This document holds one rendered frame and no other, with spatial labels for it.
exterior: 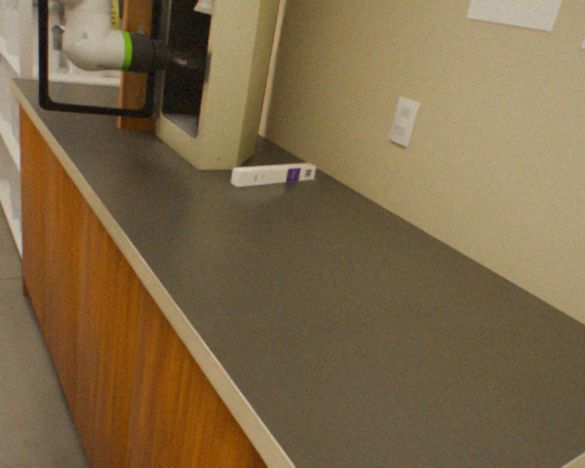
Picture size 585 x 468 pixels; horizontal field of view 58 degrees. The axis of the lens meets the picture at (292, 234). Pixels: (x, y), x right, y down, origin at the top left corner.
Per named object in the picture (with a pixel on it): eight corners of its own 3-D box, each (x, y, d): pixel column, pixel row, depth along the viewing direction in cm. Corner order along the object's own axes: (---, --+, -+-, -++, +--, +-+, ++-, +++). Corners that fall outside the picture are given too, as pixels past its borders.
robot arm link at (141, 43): (118, 70, 133) (130, 78, 126) (121, 21, 128) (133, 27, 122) (141, 73, 136) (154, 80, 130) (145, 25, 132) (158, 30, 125)
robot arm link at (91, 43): (59, 69, 125) (70, 67, 116) (58, 14, 122) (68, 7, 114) (119, 75, 133) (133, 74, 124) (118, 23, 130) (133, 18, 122)
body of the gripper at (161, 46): (156, 41, 126) (191, 46, 132) (143, 36, 132) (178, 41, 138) (153, 73, 129) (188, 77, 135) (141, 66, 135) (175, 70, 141)
